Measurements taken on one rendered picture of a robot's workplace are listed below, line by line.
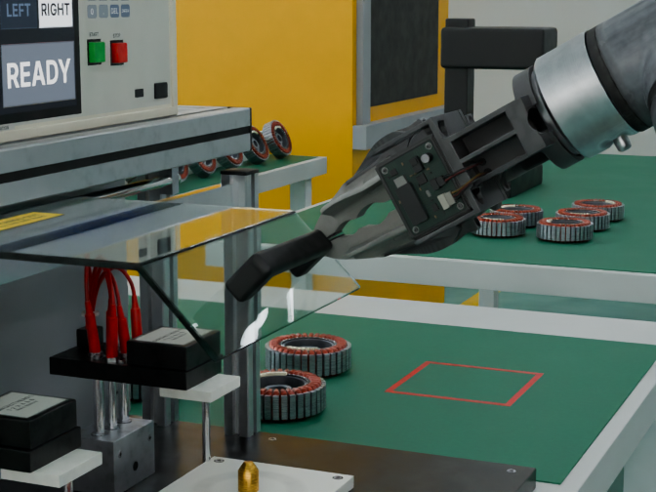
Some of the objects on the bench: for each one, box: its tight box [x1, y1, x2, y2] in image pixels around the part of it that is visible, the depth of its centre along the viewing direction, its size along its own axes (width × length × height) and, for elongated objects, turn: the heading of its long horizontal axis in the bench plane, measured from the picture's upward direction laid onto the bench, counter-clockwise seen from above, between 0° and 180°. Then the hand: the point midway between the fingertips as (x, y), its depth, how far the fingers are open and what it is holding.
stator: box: [260, 369, 326, 422], centre depth 167 cm, size 11×11×4 cm
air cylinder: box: [72, 416, 155, 492], centre depth 136 cm, size 5×8×6 cm
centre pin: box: [238, 461, 259, 492], centre depth 131 cm, size 2×2×3 cm
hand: (331, 238), depth 105 cm, fingers closed, pressing on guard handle
